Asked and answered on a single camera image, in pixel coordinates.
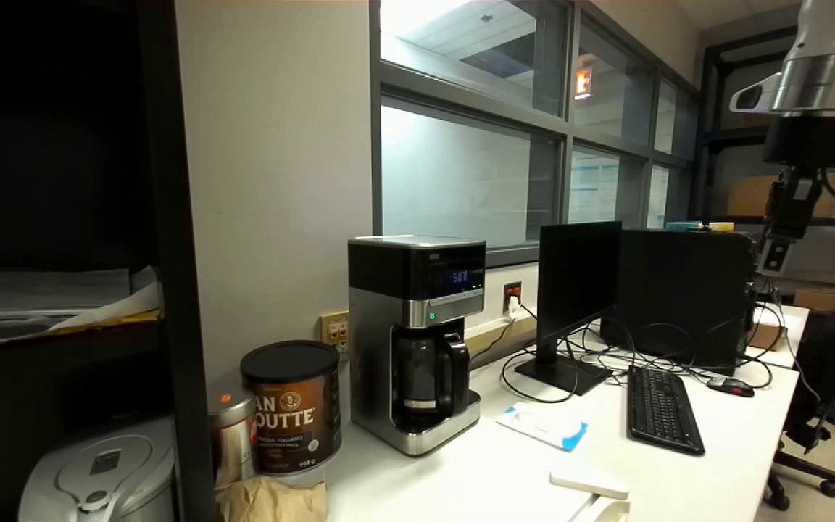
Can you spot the dark metal storage rack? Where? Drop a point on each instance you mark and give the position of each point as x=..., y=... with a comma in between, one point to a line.
x=711, y=138

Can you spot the lit exit sign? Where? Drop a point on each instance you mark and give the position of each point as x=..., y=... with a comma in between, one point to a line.
x=583, y=83

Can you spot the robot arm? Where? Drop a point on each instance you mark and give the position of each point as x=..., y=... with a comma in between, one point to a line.
x=831, y=43

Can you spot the black computer tower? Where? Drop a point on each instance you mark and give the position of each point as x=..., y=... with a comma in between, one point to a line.
x=678, y=297

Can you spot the black and red mouse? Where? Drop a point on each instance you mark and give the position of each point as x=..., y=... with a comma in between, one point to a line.
x=730, y=386

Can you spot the black office chair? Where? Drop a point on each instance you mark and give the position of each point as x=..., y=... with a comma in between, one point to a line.
x=827, y=355

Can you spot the black keyboard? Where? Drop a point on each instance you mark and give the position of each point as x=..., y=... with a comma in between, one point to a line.
x=660, y=409

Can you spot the blue and white packet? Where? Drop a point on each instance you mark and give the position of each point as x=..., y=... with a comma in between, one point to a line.
x=544, y=424

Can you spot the flat white box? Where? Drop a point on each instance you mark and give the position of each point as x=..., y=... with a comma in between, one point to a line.
x=588, y=482

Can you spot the brown coffee can black lid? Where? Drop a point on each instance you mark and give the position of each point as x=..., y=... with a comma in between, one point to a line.
x=294, y=413

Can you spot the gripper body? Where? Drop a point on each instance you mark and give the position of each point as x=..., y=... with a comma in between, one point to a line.
x=816, y=139

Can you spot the black shelf unit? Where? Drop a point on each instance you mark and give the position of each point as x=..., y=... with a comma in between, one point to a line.
x=171, y=217

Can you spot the black computer monitor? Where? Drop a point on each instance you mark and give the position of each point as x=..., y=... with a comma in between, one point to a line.
x=577, y=283

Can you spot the wall socket with white plug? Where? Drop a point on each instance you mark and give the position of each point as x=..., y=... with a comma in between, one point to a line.
x=512, y=297

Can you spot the stack of papers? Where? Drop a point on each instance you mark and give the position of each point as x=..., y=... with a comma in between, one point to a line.
x=40, y=297

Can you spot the window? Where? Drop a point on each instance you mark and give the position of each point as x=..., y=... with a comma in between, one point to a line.
x=461, y=174

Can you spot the glass coffee carafe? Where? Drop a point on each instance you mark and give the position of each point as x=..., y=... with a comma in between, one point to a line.
x=425, y=373

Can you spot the small cardboard box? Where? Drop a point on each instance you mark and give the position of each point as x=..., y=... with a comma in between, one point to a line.
x=822, y=298

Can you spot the large cardboard box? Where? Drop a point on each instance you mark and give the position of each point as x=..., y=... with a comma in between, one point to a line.
x=747, y=196

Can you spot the black and steel coffeemaker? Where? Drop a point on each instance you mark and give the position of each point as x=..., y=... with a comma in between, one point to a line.
x=417, y=272

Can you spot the crumpled brown paper bag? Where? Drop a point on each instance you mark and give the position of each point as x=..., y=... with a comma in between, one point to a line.
x=272, y=502

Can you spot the silver coffee tin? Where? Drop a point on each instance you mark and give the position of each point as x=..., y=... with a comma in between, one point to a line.
x=233, y=435

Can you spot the white lidded kitchen appliance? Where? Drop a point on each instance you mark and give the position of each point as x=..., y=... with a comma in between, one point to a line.
x=106, y=471

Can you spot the yellow wall socket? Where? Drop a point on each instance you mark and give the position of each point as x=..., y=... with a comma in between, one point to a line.
x=335, y=331

